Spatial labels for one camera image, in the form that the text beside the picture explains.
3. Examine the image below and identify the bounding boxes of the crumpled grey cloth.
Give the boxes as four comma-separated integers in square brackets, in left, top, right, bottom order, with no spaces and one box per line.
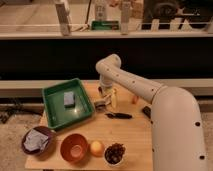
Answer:
[24,129,48,151]

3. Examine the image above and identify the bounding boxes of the orange bowl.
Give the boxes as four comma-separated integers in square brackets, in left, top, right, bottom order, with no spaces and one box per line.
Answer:
[60,133,89,163]

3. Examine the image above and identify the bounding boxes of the blue grey sponge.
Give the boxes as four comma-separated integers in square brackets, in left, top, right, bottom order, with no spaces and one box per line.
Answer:
[64,91,75,107]

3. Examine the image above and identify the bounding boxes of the small dark cup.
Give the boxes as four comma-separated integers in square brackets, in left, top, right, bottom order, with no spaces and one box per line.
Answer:
[98,87,103,95]

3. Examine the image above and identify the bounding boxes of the orange fruit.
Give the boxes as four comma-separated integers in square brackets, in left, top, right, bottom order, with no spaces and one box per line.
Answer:
[90,141,104,157]

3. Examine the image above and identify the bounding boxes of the black handled utensil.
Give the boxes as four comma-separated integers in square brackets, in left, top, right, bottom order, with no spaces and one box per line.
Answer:
[105,113,132,119]

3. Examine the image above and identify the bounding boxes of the white bowl with dark contents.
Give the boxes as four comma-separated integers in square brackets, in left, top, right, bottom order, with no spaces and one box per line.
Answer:
[104,143,126,167]

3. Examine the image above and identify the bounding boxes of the white background post right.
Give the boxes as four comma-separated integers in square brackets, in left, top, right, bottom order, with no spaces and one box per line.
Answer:
[121,0,131,35]

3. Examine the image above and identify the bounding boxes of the dark brown bowl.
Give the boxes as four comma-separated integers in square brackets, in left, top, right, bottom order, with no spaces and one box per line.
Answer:
[21,126,55,155]

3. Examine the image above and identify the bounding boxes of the orange carrot piece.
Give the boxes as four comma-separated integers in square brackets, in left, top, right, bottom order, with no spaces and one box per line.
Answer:
[132,95,139,104]

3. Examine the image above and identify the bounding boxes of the white background post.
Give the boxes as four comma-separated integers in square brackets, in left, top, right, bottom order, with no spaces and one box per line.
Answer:
[121,0,131,35]
[55,0,70,36]

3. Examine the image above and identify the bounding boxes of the green background tray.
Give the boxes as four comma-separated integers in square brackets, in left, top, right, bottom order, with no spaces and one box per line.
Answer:
[91,21,119,30]

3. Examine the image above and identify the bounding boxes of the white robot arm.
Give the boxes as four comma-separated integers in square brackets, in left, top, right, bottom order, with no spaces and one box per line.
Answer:
[96,54,209,171]

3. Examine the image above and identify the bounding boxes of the small grey metal object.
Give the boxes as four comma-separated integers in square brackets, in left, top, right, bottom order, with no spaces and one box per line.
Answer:
[94,101,106,112]

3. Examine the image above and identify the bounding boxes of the green plastic tray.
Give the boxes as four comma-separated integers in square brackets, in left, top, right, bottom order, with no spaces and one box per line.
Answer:
[42,78,94,131]

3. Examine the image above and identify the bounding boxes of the wooden board table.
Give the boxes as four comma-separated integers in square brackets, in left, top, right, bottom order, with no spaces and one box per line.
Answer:
[25,85,152,171]

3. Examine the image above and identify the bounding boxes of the black rectangular remote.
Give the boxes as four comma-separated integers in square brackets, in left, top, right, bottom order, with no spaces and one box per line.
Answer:
[142,106,151,118]

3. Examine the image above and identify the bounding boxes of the yellow banana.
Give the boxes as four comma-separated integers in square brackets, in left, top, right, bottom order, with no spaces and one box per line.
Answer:
[111,89,117,109]

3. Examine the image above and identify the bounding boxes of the pale fork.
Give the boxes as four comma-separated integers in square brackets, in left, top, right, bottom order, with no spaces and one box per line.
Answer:
[101,94,112,105]

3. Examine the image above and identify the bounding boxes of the white background post left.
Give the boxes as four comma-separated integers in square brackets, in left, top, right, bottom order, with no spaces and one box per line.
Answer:
[55,0,70,36]

